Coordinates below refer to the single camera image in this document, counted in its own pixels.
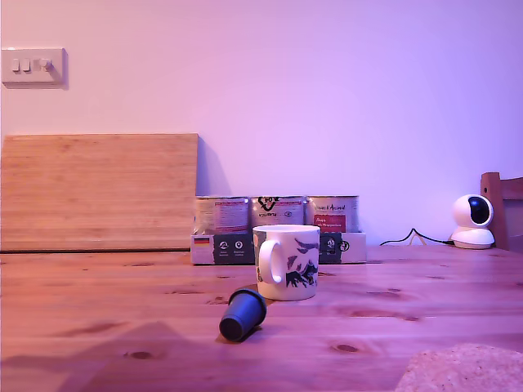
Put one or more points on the grey coffee capsule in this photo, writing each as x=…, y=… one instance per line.
x=243, y=314

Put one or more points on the tin can with black logo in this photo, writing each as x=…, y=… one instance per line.
x=278, y=210

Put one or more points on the tin can with pink label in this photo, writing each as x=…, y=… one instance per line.
x=222, y=214

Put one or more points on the cardboard can tray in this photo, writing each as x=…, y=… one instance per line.
x=222, y=247

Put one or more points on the white mug with mountain print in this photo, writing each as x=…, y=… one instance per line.
x=294, y=253

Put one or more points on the tin can with red label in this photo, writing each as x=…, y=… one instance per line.
x=333, y=212

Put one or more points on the wooden cutting board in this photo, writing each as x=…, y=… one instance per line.
x=98, y=192

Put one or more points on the round cork coaster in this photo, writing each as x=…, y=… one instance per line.
x=466, y=369

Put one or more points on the white security camera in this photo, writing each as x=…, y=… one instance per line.
x=470, y=228

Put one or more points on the white light switch plate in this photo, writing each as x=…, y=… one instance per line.
x=34, y=67

